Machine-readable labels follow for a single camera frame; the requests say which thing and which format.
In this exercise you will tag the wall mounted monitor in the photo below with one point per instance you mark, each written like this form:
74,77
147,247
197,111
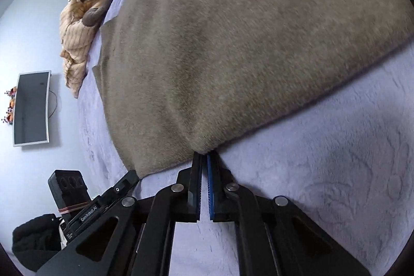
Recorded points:
30,113

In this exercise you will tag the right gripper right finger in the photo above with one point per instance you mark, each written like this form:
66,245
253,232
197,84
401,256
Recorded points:
273,236

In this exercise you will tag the brown knit sweater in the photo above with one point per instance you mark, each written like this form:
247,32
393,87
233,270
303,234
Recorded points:
178,77

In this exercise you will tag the black camera module box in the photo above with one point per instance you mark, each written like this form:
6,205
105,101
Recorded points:
69,192

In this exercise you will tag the cream striped garment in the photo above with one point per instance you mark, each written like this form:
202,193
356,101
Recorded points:
75,39

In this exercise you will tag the black clothing heap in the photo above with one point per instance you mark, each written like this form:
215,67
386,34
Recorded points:
37,241

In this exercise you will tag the lavender embossed bed blanket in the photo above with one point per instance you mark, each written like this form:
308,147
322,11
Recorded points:
346,158

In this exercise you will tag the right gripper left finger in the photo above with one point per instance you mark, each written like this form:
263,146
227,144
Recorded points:
137,241

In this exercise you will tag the colourful wall decoration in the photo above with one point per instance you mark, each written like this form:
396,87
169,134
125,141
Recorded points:
8,118

